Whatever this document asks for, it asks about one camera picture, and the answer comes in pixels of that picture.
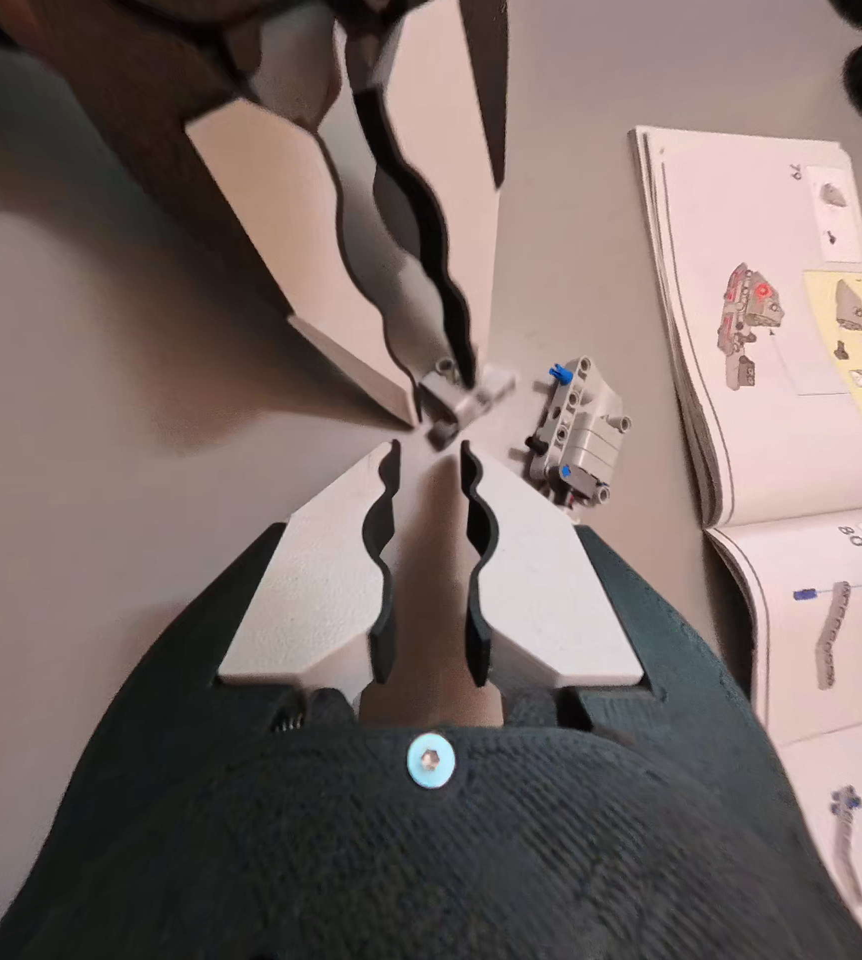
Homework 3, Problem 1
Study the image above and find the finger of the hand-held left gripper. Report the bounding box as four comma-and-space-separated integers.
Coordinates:
185, 96, 424, 429
354, 0, 505, 390

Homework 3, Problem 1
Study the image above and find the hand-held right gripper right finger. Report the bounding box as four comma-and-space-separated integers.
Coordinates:
459, 438, 645, 690

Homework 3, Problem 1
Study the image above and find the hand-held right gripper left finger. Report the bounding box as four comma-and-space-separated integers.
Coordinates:
217, 438, 402, 689

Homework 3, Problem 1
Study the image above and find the small grey connector assembly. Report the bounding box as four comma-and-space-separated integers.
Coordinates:
419, 356, 518, 451

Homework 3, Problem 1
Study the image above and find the grey desk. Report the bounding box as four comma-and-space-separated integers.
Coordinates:
0, 0, 862, 954

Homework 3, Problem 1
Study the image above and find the person's left hand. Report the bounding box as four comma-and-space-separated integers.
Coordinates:
48, 0, 294, 314

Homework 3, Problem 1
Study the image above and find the grey toy brick assembly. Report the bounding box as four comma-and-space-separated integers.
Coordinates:
524, 356, 633, 511

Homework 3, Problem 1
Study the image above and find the open instruction booklet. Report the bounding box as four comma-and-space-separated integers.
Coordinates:
628, 126, 862, 960

